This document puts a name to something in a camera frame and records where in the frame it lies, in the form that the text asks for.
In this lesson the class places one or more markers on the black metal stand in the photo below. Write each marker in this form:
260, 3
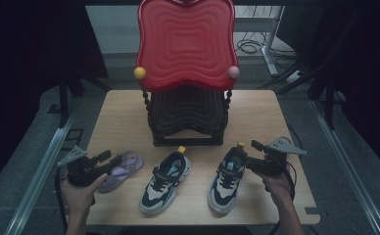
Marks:
63, 101
330, 104

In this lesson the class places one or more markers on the white metal desk frame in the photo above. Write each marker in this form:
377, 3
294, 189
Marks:
271, 42

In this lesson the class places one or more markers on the black curtain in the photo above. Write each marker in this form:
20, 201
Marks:
357, 65
31, 65

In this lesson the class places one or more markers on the white power strip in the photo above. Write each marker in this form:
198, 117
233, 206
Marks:
293, 76

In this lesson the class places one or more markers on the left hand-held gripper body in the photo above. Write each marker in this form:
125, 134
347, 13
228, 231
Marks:
80, 169

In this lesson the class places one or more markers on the metal floor rail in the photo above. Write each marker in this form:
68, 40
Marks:
37, 173
348, 166

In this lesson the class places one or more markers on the black white blue sneaker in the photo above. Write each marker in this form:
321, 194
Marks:
163, 186
225, 186

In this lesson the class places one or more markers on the purple child's shoe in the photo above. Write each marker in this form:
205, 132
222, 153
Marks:
126, 169

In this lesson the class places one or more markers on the person's right hand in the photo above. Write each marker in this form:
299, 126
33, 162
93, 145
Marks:
277, 187

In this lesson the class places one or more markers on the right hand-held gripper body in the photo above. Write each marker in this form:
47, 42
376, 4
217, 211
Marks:
271, 163

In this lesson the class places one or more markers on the red and black shoe rack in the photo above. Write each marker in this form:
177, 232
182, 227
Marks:
186, 49

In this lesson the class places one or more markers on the person's left hand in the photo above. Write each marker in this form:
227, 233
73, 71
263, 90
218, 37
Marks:
78, 197

